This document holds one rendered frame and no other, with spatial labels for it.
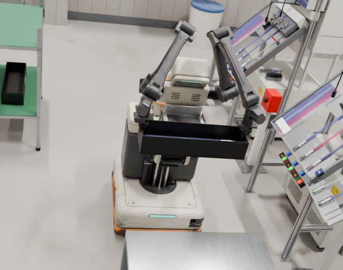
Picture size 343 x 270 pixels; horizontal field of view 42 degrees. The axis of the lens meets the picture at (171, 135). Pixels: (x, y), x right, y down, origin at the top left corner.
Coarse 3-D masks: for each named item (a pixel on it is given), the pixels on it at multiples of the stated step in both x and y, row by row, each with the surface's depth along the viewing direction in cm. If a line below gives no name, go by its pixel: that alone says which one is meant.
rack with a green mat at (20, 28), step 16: (0, 16) 371; (16, 16) 377; (32, 16) 382; (0, 32) 345; (16, 32) 350; (32, 32) 355; (0, 48) 328; (16, 48) 331; (32, 48) 334; (0, 64) 428; (0, 80) 403; (32, 80) 413; (0, 96) 382; (32, 96) 390; (0, 112) 362; (16, 112) 366; (32, 112) 370
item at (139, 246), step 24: (144, 240) 215; (168, 240) 218; (192, 240) 220; (216, 240) 223; (240, 240) 226; (144, 264) 203; (168, 264) 205; (192, 264) 208; (216, 264) 210; (240, 264) 213; (264, 264) 215
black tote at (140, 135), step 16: (160, 128) 247; (176, 128) 248; (192, 128) 250; (208, 128) 251; (224, 128) 253; (144, 144) 231; (160, 144) 233; (176, 144) 234; (192, 144) 235; (208, 144) 237; (224, 144) 238; (240, 144) 240
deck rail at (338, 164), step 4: (340, 160) 288; (332, 164) 290; (336, 164) 289; (340, 164) 290; (328, 168) 290; (332, 168) 291; (336, 168) 291; (328, 172) 292; (332, 172) 293; (316, 176) 292; (324, 176) 293; (328, 176) 294; (312, 180) 293; (316, 180) 294
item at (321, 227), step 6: (270, 120) 353; (270, 126) 357; (336, 156) 333; (264, 162) 372; (270, 162) 374; (276, 162) 375; (282, 162) 377; (342, 174) 322; (318, 180) 288; (246, 192) 386; (252, 192) 388; (306, 228) 314; (312, 228) 316; (318, 228) 317; (324, 228) 318; (330, 228) 320; (288, 258) 331
